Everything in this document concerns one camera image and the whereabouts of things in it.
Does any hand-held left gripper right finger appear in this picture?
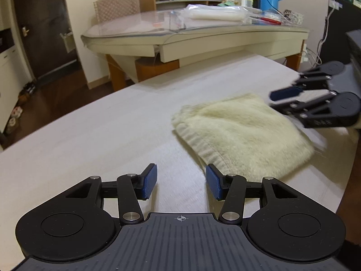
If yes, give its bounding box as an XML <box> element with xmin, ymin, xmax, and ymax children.
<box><xmin>206</xmin><ymin>163</ymin><xmax>320</xmax><ymax>225</ymax></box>

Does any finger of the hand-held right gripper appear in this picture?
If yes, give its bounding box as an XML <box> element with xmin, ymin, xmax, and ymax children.
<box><xmin>270</xmin><ymin>61</ymin><xmax>346</xmax><ymax>101</ymax></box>
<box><xmin>269</xmin><ymin>90</ymin><xmax>339</xmax><ymax>129</ymax></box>

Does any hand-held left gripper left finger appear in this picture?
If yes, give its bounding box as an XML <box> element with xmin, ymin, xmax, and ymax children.
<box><xmin>42</xmin><ymin>163</ymin><xmax>158</xmax><ymax>224</ymax></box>

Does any pale yellow towel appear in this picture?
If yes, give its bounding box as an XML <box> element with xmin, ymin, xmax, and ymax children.
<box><xmin>171</xmin><ymin>92</ymin><xmax>328</xmax><ymax>182</ymax></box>

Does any white perforated basket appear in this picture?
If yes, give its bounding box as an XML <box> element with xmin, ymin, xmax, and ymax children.
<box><xmin>283</xmin><ymin>10</ymin><xmax>303</xmax><ymax>24</ymax></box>

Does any black cabinet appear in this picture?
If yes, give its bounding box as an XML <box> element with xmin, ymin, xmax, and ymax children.
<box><xmin>327</xmin><ymin>0</ymin><xmax>361</xmax><ymax>72</ymax></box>

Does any beige dining table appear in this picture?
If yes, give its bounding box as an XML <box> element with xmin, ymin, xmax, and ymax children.
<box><xmin>81</xmin><ymin>6</ymin><xmax>310</xmax><ymax>91</ymax></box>

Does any clear plastic bag with roll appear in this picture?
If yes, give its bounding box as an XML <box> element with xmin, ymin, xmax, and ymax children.
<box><xmin>183</xmin><ymin>4</ymin><xmax>249</xmax><ymax>21</ymax></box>

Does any wooden desktop shelf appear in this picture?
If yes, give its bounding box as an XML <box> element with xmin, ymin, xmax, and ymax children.
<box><xmin>139</xmin><ymin>0</ymin><xmax>192</xmax><ymax>12</ymax></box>

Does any white cabinet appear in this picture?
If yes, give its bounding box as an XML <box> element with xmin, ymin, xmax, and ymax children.
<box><xmin>0</xmin><ymin>28</ymin><xmax>21</xmax><ymax>136</ymax></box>

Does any dark wooden door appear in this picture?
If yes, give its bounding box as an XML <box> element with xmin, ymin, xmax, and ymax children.
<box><xmin>11</xmin><ymin>0</ymin><xmax>85</xmax><ymax>80</ymax></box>

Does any red-handled tool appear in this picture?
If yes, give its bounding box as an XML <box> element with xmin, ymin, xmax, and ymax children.
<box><xmin>251</xmin><ymin>16</ymin><xmax>282</xmax><ymax>25</ymax></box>

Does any black cable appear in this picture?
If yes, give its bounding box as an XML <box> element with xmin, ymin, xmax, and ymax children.
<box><xmin>258</xmin><ymin>0</ymin><xmax>286</xmax><ymax>20</ymax></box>

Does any white wall basket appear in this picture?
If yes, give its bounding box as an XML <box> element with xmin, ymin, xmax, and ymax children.
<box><xmin>60</xmin><ymin>28</ymin><xmax>74</xmax><ymax>53</ymax></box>

